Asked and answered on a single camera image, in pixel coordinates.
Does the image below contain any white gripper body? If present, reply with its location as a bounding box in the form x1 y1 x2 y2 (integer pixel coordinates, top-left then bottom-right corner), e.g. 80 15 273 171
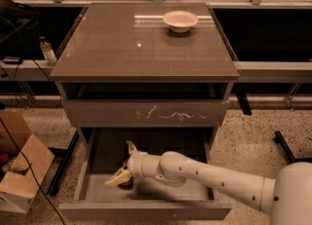
128 151 147 178

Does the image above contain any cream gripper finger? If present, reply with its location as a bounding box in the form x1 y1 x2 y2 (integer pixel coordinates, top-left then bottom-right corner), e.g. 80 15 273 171
104 168 132 187
126 140 137 155

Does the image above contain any blue pepsi can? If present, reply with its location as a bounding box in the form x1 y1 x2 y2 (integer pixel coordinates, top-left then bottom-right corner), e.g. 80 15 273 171
121 160 133 189

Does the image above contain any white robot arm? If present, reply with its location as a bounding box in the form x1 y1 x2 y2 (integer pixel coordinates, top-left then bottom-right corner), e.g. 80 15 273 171
105 141 312 225

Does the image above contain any open grey middle drawer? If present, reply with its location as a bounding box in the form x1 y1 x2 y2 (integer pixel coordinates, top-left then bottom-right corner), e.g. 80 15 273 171
59 128 231 221

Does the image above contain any grey top drawer front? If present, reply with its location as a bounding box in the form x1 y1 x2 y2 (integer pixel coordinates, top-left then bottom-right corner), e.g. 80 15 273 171
63 99 228 128

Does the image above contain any grey drawer cabinet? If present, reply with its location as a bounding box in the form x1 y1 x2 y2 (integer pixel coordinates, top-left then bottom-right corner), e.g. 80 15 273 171
49 2 241 149

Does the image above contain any cardboard box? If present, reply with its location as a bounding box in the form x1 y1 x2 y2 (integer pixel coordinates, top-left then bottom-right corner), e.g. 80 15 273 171
0 110 55 213

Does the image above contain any small clear bottle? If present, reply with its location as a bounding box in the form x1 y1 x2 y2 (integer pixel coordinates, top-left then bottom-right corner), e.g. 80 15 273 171
39 36 57 66

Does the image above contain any white bowl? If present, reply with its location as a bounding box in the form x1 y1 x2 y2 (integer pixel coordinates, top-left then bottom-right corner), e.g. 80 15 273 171
163 11 198 33

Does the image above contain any small black device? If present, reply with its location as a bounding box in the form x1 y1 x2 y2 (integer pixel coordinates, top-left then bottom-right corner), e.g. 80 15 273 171
3 56 22 64

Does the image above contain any black cable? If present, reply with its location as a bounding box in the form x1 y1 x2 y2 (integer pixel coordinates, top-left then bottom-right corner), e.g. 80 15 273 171
0 117 66 225

